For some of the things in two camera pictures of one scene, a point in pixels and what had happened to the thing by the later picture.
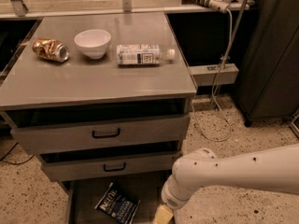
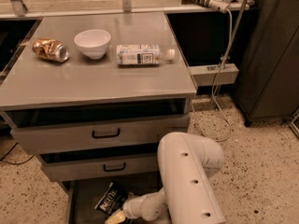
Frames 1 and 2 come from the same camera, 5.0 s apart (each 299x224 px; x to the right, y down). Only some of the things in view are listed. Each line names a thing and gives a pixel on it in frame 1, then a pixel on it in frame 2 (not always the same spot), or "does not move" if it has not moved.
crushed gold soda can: x=50 y=49 does not move
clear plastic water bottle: x=142 y=55 does not move
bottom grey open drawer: x=84 y=196 does not move
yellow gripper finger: x=163 y=215 -> x=118 y=217
